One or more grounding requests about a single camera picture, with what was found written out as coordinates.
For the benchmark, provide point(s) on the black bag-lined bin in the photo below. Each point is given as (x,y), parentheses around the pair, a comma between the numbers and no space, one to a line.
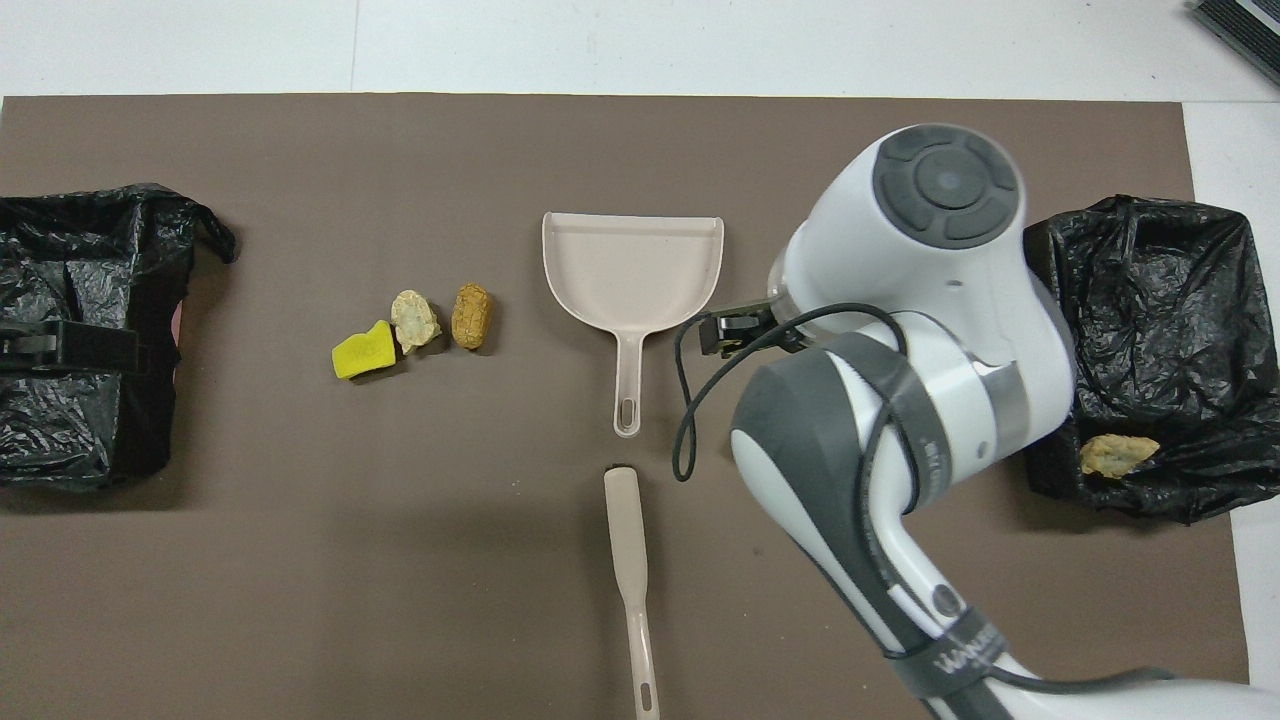
(1180,300)
(60,430)

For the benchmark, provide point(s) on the flat tan bread piece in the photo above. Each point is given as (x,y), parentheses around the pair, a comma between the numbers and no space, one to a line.
(1115,455)

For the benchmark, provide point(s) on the brown bread roll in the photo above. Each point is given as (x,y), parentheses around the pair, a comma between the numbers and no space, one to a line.
(471,315)

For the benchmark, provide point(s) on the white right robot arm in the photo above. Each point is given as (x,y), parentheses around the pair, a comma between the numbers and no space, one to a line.
(900,250)

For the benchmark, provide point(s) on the brown table mat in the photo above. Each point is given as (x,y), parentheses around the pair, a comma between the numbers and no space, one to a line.
(400,600)

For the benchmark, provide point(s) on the beige hand brush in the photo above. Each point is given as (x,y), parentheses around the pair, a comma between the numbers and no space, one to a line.
(625,520)

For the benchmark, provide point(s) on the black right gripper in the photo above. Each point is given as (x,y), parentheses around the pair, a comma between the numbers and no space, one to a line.
(770,328)

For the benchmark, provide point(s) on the yellow sponge piece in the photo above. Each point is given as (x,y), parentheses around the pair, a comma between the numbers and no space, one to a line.
(360,355)

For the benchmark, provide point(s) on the beige plastic dustpan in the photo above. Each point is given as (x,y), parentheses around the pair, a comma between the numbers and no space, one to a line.
(630,270)

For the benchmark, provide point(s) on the pale bread chunk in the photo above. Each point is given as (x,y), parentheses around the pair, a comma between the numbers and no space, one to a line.
(412,318)

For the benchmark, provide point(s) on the dark ribbed panel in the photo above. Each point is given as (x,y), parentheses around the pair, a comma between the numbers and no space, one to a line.
(1245,25)

